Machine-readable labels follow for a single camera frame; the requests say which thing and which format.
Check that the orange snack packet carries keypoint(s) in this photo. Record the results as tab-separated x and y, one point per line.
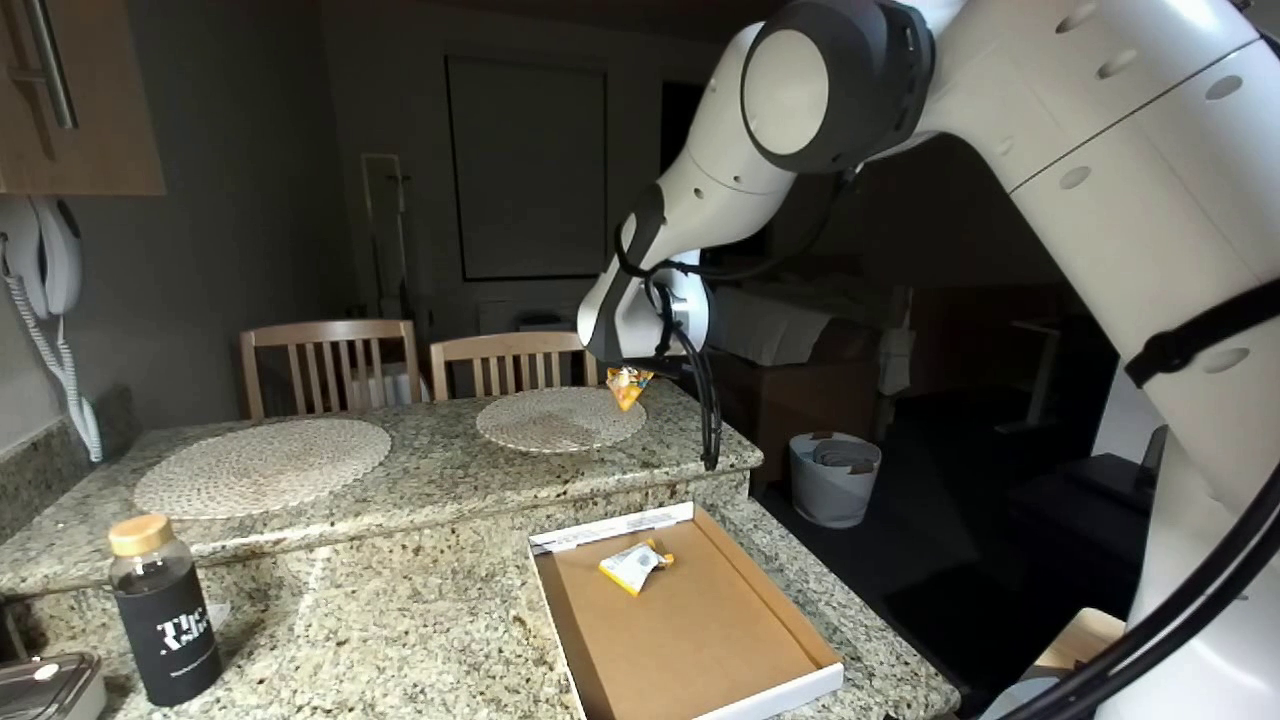
628	384

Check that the shallow cardboard tray box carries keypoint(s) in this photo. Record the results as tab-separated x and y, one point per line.
694	640

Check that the white waste bin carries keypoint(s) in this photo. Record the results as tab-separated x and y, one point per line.
835	483

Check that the black bottle with wooden cap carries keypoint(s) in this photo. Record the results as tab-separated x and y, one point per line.
165	625

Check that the wooden wall cabinet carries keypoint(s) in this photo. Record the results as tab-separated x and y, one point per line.
92	122

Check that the wooden slatted chair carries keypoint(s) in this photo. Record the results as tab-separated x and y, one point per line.
326	332
512	346

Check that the dark framed wall panel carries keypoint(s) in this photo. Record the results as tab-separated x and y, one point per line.
525	164

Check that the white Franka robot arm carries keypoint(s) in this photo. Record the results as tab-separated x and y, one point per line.
1064	122

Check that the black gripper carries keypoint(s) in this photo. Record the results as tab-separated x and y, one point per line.
626	361

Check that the small round woven placemat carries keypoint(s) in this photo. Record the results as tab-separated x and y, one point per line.
546	420

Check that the large round woven placemat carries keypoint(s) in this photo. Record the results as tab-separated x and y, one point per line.
261	464

